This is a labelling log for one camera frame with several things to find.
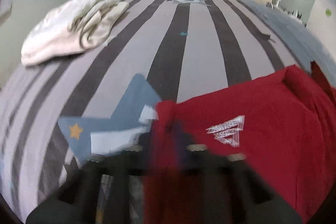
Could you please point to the folded white cream garment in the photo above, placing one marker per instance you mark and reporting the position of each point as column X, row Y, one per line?
column 74, row 27

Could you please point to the red garment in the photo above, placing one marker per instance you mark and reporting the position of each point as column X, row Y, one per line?
column 283, row 123

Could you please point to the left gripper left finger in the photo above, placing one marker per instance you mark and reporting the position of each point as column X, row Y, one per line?
column 107, row 188

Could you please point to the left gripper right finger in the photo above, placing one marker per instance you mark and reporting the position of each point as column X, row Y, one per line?
column 226, row 190

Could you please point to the white headboard green apples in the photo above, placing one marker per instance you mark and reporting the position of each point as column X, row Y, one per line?
column 321, row 21

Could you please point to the striped grey blue bedsheet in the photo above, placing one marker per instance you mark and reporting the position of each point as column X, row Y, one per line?
column 158, row 50

